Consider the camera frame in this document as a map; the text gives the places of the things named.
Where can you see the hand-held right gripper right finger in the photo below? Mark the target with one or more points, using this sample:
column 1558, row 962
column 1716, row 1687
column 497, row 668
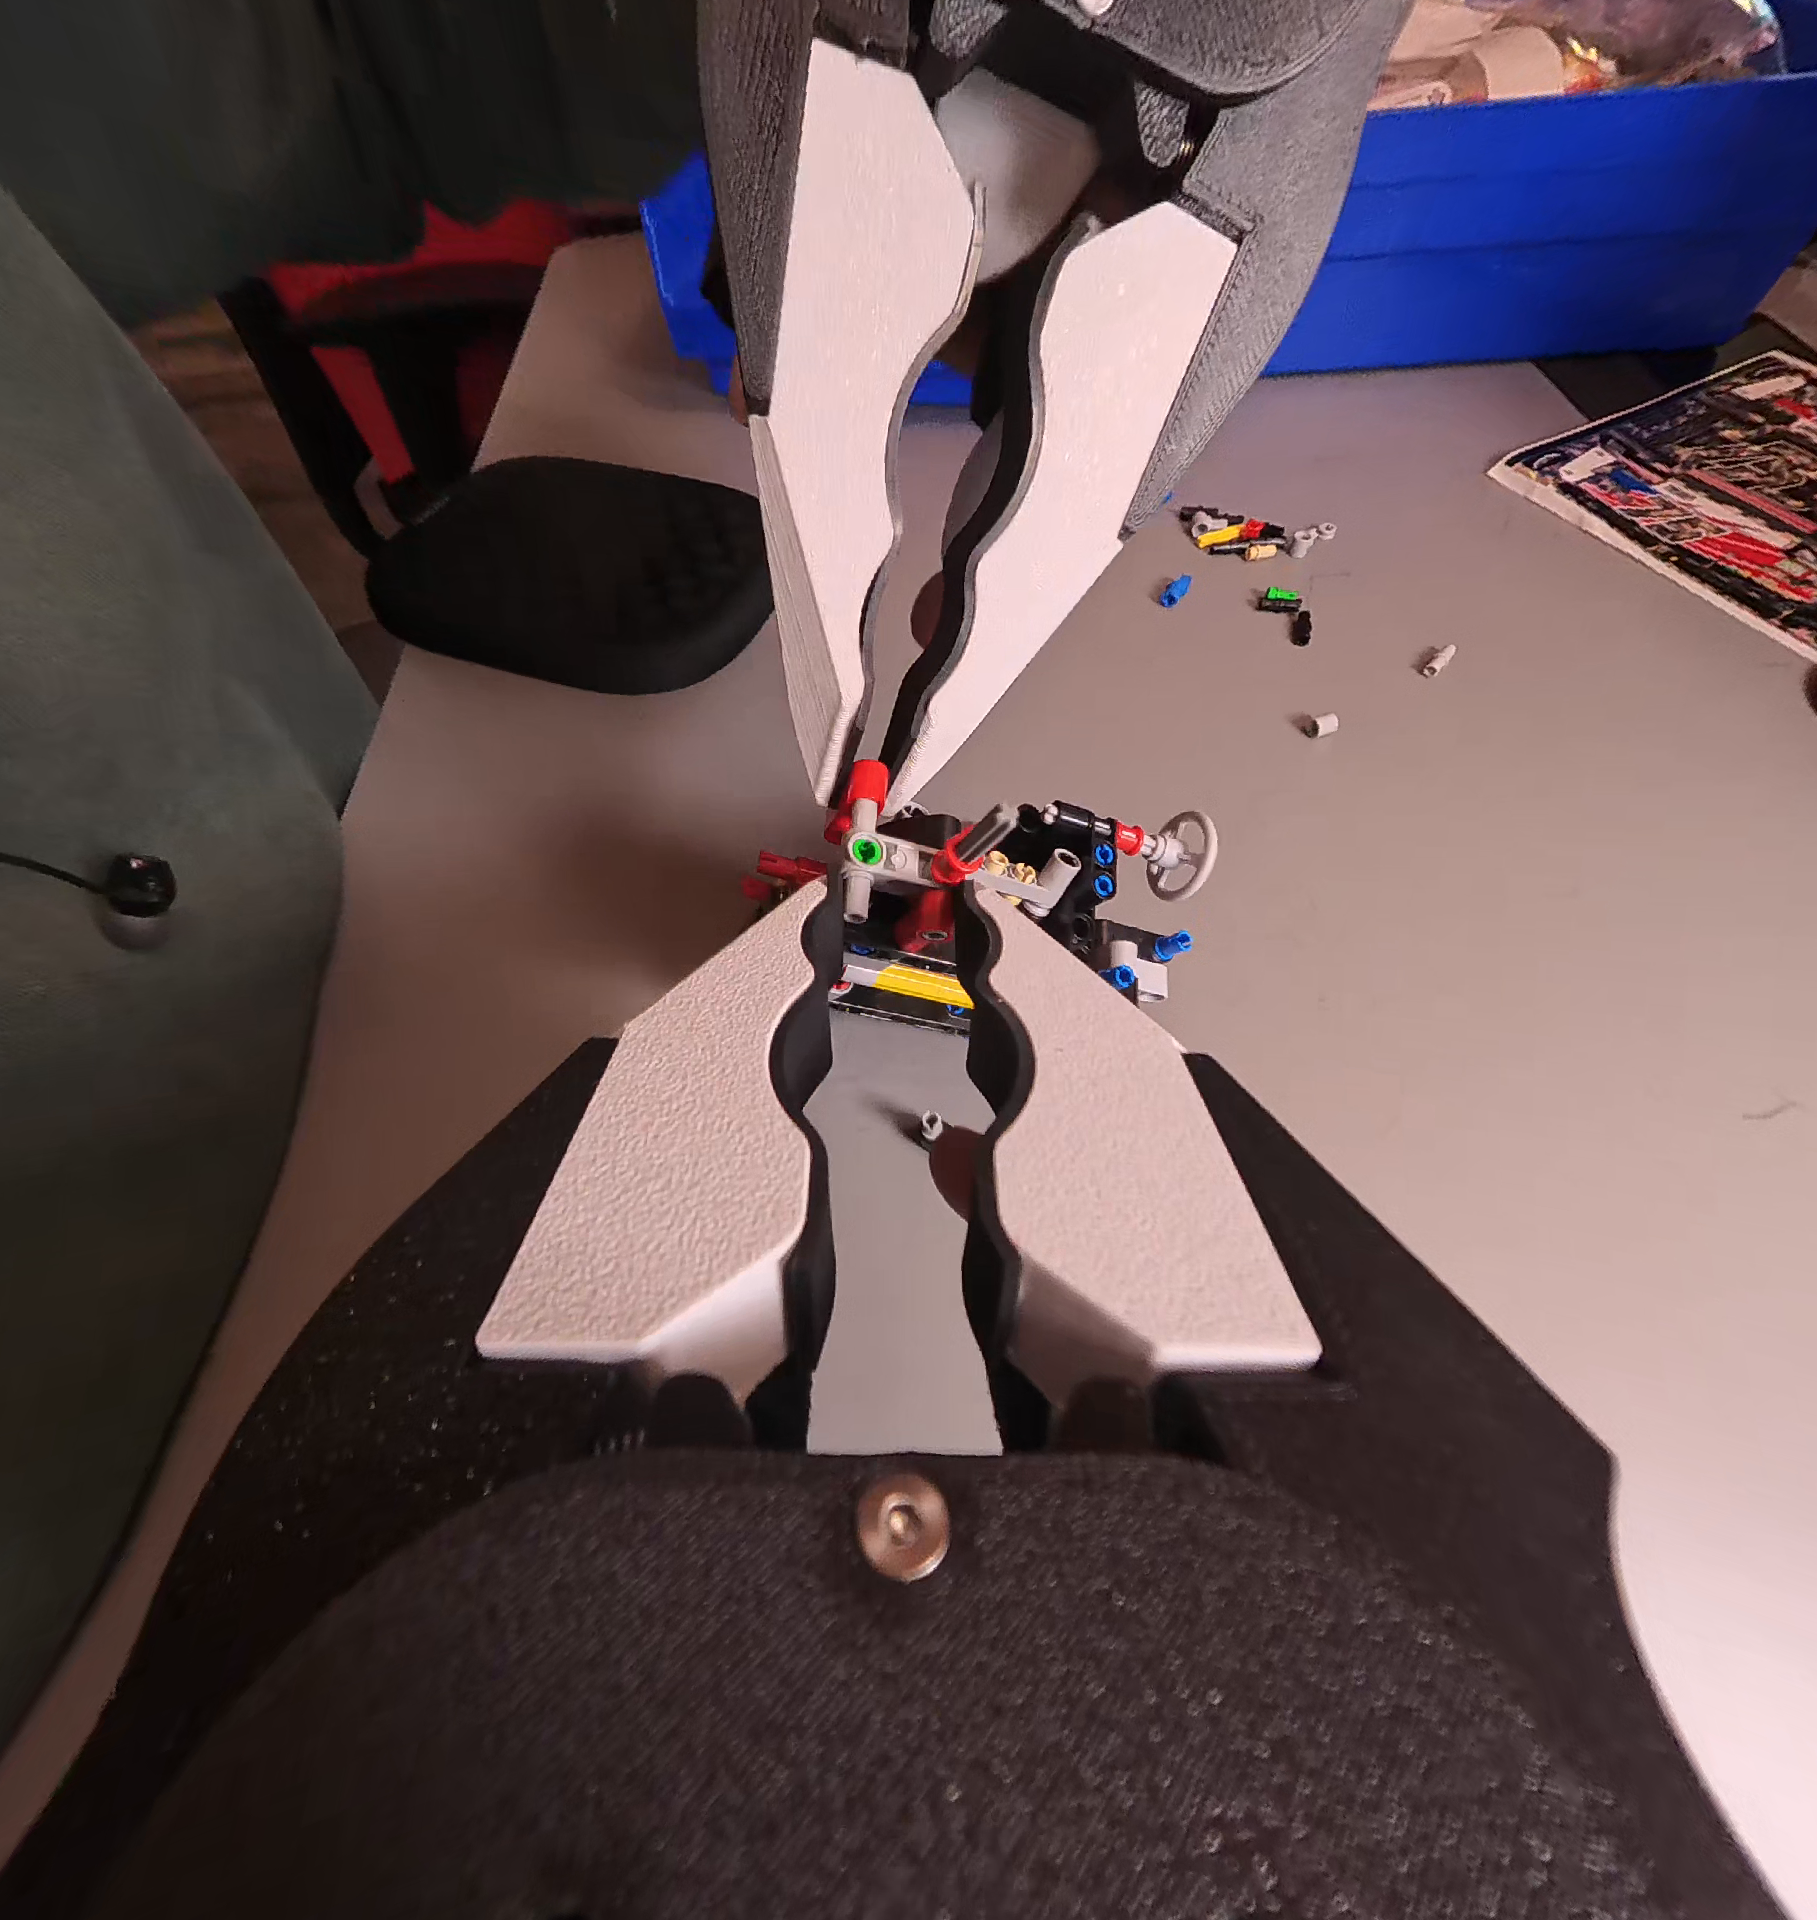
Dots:
column 1147, row 1214

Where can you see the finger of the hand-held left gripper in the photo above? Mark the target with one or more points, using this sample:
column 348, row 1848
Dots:
column 1120, row 392
column 848, row 301

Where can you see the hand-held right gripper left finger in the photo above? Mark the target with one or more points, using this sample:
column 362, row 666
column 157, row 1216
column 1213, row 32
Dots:
column 653, row 1201

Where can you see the blue plastic parts bin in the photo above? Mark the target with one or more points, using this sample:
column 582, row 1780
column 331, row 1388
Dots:
column 1568, row 224
column 686, row 256

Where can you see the lego car chassis assembly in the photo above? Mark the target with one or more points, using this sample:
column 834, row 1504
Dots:
column 1059, row 871

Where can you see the small multicoloured lego piece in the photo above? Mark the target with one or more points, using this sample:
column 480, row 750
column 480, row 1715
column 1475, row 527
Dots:
column 1222, row 529

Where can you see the clear bags of lego parts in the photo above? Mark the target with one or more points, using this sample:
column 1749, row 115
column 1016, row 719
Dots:
column 1537, row 46

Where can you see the lego sticker sheet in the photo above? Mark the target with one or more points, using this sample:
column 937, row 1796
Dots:
column 1720, row 494

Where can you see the person's right hand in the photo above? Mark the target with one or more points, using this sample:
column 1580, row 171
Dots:
column 965, row 1168

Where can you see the person's left hand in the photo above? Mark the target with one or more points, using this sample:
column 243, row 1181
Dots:
column 931, row 603

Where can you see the black clip microphone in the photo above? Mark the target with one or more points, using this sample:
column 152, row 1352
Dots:
column 139, row 884

